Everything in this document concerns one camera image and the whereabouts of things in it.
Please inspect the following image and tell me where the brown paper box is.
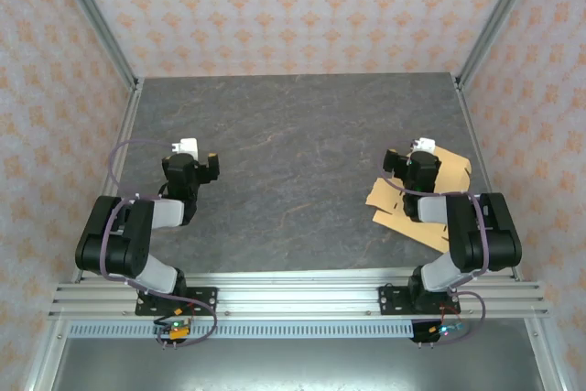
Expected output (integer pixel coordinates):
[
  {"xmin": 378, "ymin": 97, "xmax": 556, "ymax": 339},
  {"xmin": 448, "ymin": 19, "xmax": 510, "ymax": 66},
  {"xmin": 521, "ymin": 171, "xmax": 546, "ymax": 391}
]
[{"xmin": 364, "ymin": 143, "xmax": 473, "ymax": 254}]

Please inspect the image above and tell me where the aluminium mounting beam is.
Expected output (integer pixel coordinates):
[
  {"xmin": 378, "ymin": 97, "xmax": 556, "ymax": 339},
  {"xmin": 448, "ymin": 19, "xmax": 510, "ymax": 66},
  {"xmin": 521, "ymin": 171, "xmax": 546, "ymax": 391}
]
[{"xmin": 48, "ymin": 270, "xmax": 550, "ymax": 320}]

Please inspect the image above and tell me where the left small circuit board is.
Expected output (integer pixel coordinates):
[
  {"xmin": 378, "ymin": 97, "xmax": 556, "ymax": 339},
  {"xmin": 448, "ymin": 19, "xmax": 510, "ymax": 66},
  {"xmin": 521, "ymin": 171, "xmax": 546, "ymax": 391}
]
[{"xmin": 157, "ymin": 317, "xmax": 191, "ymax": 342}]

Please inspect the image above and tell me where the small circuit board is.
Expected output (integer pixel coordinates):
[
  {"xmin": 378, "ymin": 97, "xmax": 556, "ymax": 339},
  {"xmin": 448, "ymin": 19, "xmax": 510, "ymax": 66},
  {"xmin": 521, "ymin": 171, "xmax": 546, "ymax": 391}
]
[
  {"xmin": 429, "ymin": 320, "xmax": 466, "ymax": 338},
  {"xmin": 157, "ymin": 317, "xmax": 191, "ymax": 342}
]

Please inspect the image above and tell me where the right small circuit board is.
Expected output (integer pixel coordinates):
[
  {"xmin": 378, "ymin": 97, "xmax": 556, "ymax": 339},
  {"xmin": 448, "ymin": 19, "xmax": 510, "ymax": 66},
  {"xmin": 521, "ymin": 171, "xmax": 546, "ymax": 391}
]
[{"xmin": 429, "ymin": 320, "xmax": 466, "ymax": 338}]

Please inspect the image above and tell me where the shiny metal sheet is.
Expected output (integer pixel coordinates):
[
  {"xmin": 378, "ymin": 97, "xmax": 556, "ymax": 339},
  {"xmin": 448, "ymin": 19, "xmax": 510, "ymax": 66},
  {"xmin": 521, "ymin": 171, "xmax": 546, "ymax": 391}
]
[{"xmin": 49, "ymin": 335, "xmax": 547, "ymax": 391}]

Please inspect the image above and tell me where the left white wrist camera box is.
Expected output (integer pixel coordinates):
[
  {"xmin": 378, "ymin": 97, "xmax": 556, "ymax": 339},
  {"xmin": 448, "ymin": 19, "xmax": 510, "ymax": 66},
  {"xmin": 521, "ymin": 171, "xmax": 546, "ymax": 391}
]
[{"xmin": 170, "ymin": 136, "xmax": 200, "ymax": 158}]

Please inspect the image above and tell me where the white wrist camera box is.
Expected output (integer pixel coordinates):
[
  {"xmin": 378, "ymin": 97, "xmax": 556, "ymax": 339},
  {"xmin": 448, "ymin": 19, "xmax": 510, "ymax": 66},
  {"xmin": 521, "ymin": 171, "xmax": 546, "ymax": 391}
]
[
  {"xmin": 409, "ymin": 136, "xmax": 437, "ymax": 155},
  {"xmin": 170, "ymin": 136, "xmax": 200, "ymax": 158}
]

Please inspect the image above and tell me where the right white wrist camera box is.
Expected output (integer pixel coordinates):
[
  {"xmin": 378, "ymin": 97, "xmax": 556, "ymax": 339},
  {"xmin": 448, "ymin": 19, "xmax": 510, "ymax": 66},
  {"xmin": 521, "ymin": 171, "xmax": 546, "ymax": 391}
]
[{"xmin": 409, "ymin": 136, "xmax": 437, "ymax": 155}]

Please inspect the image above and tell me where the aluminium table side rail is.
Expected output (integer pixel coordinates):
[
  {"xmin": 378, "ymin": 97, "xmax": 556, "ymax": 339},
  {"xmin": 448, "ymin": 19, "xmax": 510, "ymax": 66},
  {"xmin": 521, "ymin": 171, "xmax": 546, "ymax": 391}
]
[
  {"xmin": 452, "ymin": 74, "xmax": 524, "ymax": 282},
  {"xmin": 71, "ymin": 78, "xmax": 146, "ymax": 283}
]

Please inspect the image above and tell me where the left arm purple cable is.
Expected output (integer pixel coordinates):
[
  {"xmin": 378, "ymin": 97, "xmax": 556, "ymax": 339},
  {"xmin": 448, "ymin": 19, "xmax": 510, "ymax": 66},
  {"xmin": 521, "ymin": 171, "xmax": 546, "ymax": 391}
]
[{"xmin": 98, "ymin": 138, "xmax": 219, "ymax": 349}]

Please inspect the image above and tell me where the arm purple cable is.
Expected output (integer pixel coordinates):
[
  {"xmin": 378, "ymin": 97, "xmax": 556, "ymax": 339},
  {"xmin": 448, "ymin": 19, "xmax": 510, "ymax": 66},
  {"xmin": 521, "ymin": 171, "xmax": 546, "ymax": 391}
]
[
  {"xmin": 378, "ymin": 151, "xmax": 489, "ymax": 346},
  {"xmin": 98, "ymin": 138, "xmax": 219, "ymax": 349}
]

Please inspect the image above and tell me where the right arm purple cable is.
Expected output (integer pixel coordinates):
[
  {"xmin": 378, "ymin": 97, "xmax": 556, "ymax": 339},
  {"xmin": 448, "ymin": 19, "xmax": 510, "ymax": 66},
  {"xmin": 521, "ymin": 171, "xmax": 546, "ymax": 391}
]
[{"xmin": 378, "ymin": 151, "xmax": 489, "ymax": 346}]

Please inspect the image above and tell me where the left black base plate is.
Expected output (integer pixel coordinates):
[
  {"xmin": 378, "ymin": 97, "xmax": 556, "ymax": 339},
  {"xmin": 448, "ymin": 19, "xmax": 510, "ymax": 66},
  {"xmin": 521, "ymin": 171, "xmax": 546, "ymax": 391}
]
[{"xmin": 134, "ymin": 286, "xmax": 219, "ymax": 317}]

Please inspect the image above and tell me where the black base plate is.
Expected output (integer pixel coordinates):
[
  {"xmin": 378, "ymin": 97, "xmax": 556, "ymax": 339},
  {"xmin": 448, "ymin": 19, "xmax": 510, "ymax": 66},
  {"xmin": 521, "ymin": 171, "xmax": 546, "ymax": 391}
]
[
  {"xmin": 134, "ymin": 286, "xmax": 219, "ymax": 317},
  {"xmin": 377, "ymin": 285, "xmax": 463, "ymax": 317}
]

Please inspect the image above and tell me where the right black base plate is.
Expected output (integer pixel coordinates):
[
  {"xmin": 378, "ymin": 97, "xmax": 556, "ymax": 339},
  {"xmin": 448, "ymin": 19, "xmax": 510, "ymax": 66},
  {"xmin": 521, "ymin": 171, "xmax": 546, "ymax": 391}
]
[{"xmin": 377, "ymin": 285, "xmax": 463, "ymax": 317}]

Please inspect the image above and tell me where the aluminium corner post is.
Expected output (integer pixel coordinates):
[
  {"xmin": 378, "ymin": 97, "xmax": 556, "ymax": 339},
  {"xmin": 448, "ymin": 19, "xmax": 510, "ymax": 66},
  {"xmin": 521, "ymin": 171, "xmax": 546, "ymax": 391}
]
[
  {"xmin": 48, "ymin": 0, "xmax": 141, "ymax": 91},
  {"xmin": 454, "ymin": 0, "xmax": 547, "ymax": 91}
]

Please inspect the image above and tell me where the grey slotted cable duct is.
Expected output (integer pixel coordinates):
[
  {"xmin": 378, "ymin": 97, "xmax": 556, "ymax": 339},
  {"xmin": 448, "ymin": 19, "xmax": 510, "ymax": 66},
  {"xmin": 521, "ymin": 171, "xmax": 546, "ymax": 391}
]
[{"xmin": 67, "ymin": 320, "xmax": 464, "ymax": 340}]

